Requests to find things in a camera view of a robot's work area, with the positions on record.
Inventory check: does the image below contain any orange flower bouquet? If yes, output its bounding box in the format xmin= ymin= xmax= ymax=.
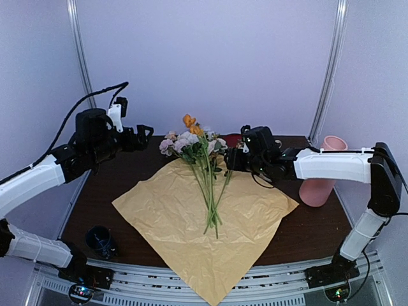
xmin=159 ymin=114 xmax=233 ymax=238

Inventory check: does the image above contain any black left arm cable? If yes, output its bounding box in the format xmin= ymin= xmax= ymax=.
xmin=28 ymin=81 xmax=130 ymax=168

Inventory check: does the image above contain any dark blue cup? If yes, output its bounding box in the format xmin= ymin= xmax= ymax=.
xmin=85 ymin=226 xmax=118 ymax=260

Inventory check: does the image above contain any left aluminium frame post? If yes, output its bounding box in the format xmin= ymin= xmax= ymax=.
xmin=66 ymin=0 xmax=92 ymax=94

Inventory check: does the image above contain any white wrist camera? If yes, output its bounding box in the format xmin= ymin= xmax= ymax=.
xmin=107 ymin=97 xmax=128 ymax=133
xmin=238 ymin=125 xmax=251 ymax=154

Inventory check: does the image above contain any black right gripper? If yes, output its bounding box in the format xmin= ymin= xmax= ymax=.
xmin=225 ymin=147 xmax=268 ymax=175

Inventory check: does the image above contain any pink cylindrical vase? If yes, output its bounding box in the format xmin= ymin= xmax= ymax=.
xmin=299 ymin=135 xmax=348 ymax=207

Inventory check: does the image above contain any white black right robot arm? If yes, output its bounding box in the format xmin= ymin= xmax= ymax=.
xmin=224 ymin=126 xmax=406 ymax=282

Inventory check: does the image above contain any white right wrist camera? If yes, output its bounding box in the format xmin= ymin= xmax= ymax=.
xmin=238 ymin=125 xmax=251 ymax=154

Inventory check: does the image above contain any orange yellow wrapping paper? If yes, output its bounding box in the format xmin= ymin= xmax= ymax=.
xmin=112 ymin=159 xmax=298 ymax=305

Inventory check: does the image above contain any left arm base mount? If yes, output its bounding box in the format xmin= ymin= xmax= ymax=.
xmin=57 ymin=252 xmax=113 ymax=305

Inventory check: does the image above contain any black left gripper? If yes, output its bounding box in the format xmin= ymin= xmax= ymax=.
xmin=89 ymin=125 xmax=154 ymax=164

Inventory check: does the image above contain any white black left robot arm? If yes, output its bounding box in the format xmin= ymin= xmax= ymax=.
xmin=1 ymin=105 xmax=154 ymax=283

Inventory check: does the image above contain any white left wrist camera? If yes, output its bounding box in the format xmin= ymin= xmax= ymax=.
xmin=107 ymin=97 xmax=128 ymax=133

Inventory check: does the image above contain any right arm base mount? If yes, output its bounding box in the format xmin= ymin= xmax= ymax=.
xmin=305 ymin=264 xmax=360 ymax=303

